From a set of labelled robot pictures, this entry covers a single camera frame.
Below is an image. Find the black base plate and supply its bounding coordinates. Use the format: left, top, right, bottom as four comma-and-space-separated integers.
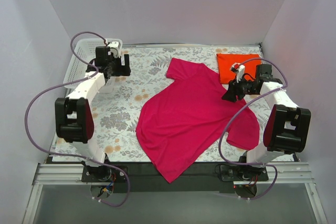
81, 161, 269, 193

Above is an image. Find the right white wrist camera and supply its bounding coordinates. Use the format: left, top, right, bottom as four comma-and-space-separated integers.
230, 62, 245, 83

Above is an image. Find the pink t shirt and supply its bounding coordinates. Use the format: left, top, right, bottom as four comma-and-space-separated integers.
135, 57, 260, 184

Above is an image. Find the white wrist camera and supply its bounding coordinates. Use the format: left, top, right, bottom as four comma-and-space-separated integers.
230, 62, 245, 83
107, 40, 122, 58

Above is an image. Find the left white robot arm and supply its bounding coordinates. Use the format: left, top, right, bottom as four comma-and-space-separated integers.
55, 41, 131, 182

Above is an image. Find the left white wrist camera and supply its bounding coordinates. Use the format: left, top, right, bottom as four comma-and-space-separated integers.
107, 40, 122, 58

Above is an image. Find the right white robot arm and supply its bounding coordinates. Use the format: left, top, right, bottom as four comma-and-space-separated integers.
217, 62, 311, 182

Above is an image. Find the folded orange t shirt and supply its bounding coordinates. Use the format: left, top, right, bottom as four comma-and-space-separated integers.
217, 54, 262, 84

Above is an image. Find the floral table mat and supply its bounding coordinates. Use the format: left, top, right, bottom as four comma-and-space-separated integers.
51, 46, 295, 162

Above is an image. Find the white plastic basket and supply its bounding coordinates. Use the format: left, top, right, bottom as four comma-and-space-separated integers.
64, 38, 126, 93

